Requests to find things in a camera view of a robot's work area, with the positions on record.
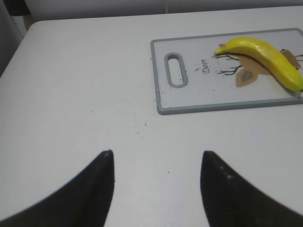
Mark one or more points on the white grey cutting board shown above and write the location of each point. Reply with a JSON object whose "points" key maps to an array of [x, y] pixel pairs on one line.
{"points": [[188, 77]]}

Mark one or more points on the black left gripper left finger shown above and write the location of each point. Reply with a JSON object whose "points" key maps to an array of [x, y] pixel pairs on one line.
{"points": [[83, 202]]}

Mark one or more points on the yellow plastic banana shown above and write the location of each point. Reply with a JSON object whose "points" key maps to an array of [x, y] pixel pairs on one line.
{"points": [[268, 56]]}

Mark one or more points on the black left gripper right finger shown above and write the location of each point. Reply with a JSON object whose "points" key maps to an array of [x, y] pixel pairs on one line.
{"points": [[229, 200]]}

